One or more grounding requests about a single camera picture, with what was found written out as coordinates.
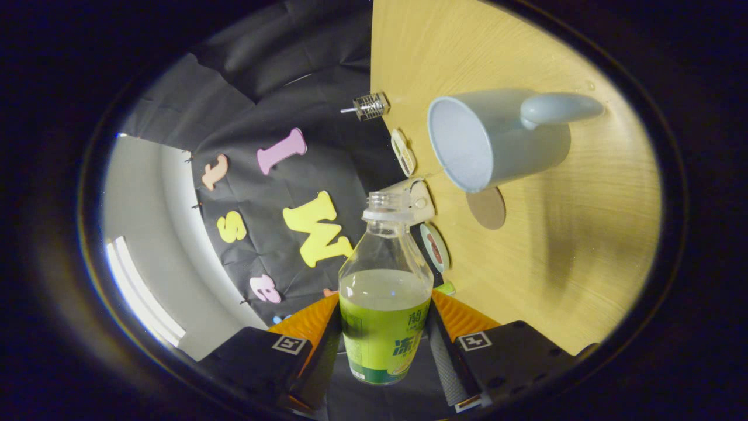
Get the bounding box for black backdrop cloth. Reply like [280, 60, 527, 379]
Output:
[120, 0, 451, 419]

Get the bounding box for round brown coaster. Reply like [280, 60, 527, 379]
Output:
[466, 187, 507, 230]

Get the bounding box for white cup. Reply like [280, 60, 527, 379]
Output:
[427, 89, 605, 194]

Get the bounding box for clear green-label juice bottle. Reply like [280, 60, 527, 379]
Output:
[338, 191, 434, 385]

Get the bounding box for white toaster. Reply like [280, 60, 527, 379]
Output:
[377, 178, 436, 227]

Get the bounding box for pale green plate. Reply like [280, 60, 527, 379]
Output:
[420, 223, 451, 274]

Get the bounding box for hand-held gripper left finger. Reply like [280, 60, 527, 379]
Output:
[199, 292, 342, 413]

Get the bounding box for wire mesh holder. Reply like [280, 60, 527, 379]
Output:
[355, 92, 390, 122]

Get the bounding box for wooden table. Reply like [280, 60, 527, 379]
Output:
[370, 0, 662, 356]

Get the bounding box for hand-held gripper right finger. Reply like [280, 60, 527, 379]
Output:
[430, 289, 600, 413]

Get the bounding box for white divided grain dish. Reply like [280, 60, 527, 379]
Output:
[390, 128, 417, 177]

